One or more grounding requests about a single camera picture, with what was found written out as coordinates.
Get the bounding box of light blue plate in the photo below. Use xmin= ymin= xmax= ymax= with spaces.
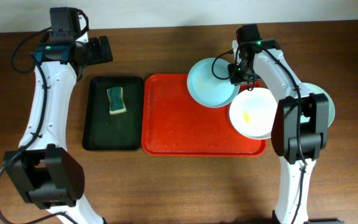
xmin=187 ymin=58 xmax=240 ymax=108

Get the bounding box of green yellow sponge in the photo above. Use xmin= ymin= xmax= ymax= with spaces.
xmin=106 ymin=86 xmax=126 ymax=115

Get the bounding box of light green plate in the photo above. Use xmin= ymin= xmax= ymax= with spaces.
xmin=304 ymin=83 xmax=336 ymax=127

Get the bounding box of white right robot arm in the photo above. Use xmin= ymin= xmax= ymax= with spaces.
xmin=232 ymin=39 xmax=329 ymax=223

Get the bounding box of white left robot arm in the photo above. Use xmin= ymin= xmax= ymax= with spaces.
xmin=3 ymin=36 xmax=112 ymax=223

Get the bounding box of black plastic tray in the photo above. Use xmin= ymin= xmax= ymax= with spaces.
xmin=82 ymin=77 xmax=144 ymax=151

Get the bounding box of red plastic tray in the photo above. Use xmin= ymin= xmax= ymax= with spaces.
xmin=142 ymin=73 xmax=267 ymax=157

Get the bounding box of white plate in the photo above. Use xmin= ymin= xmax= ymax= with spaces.
xmin=229 ymin=88 xmax=277 ymax=140

